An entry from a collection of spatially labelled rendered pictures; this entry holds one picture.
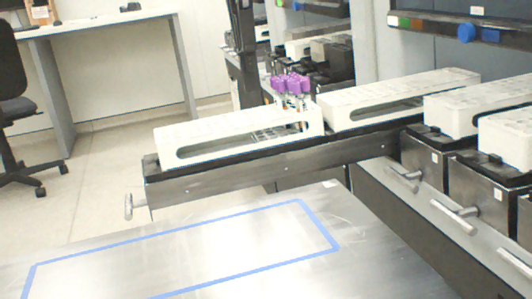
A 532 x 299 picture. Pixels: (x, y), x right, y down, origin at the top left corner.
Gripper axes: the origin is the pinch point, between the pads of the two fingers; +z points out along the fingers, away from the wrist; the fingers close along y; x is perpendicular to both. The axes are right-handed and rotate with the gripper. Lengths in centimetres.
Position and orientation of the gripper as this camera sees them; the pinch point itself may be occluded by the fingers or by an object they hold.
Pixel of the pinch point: (249, 71)
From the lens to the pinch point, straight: 94.0
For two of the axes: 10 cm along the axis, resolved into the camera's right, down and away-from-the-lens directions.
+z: 1.5, 9.3, 3.4
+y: 2.4, 3.0, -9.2
